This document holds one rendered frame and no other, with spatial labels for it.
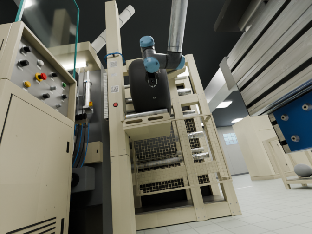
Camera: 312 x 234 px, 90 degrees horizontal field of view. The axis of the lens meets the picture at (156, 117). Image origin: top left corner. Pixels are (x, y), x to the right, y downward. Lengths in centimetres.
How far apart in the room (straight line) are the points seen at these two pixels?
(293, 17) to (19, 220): 103
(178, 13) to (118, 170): 104
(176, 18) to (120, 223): 124
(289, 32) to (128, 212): 118
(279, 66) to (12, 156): 92
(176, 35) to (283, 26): 58
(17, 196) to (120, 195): 59
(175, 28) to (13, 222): 107
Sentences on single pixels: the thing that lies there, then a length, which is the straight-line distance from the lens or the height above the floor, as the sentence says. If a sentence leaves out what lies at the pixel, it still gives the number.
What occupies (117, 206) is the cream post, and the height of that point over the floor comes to 28.
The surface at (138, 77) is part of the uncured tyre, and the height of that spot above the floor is 114.
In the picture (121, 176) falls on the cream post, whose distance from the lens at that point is 124.
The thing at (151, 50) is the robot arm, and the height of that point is 101.
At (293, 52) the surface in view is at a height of 54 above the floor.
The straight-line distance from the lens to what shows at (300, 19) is 35.
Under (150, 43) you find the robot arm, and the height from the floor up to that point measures 104.
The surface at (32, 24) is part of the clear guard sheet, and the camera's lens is 132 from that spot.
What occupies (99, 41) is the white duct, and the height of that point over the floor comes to 220.
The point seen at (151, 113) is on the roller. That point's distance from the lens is 123.
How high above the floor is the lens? 39
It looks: 23 degrees up
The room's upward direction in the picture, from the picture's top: 9 degrees counter-clockwise
